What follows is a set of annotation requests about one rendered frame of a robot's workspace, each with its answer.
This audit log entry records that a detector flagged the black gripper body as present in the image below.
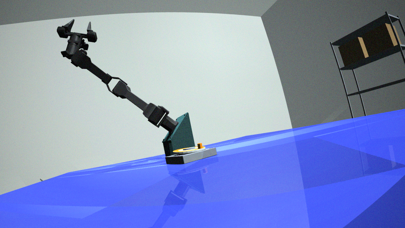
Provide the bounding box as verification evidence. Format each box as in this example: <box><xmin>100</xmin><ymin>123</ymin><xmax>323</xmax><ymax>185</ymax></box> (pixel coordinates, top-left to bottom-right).
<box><xmin>57</xmin><ymin>26</ymin><xmax>97</xmax><ymax>49</ymax></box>

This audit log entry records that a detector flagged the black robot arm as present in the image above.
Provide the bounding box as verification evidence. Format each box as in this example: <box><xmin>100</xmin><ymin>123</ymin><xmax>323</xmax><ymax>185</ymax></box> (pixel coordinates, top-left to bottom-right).
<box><xmin>61</xmin><ymin>39</ymin><xmax>179</xmax><ymax>134</ymax></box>

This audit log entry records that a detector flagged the orange and white round plate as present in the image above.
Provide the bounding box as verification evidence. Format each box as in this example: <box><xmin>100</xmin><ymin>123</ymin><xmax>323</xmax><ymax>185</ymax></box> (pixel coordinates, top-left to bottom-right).
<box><xmin>173</xmin><ymin>143</ymin><xmax>206</xmax><ymax>154</ymax></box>

